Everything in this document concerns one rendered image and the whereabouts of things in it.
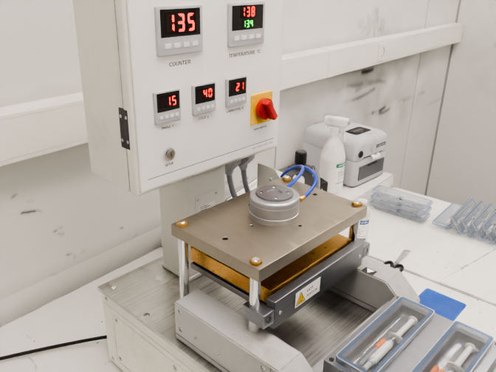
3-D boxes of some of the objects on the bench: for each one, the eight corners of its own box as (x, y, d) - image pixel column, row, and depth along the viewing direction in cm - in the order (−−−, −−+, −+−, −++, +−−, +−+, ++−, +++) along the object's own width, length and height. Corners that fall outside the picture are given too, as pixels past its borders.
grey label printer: (298, 170, 182) (301, 125, 175) (331, 157, 195) (335, 114, 188) (354, 190, 166) (360, 142, 159) (387, 176, 179) (393, 130, 172)
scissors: (399, 276, 128) (399, 273, 128) (379, 269, 131) (379, 266, 130) (417, 254, 139) (417, 252, 138) (397, 248, 141) (398, 246, 141)
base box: (109, 362, 98) (100, 290, 91) (240, 284, 124) (242, 222, 117) (339, 570, 65) (353, 480, 58) (455, 404, 90) (474, 328, 84)
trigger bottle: (314, 191, 165) (319, 117, 155) (322, 182, 172) (328, 111, 162) (339, 196, 161) (347, 122, 151) (346, 187, 168) (354, 115, 158)
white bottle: (349, 240, 144) (354, 195, 139) (367, 243, 143) (373, 198, 137) (346, 249, 140) (351, 202, 134) (364, 252, 139) (370, 205, 133)
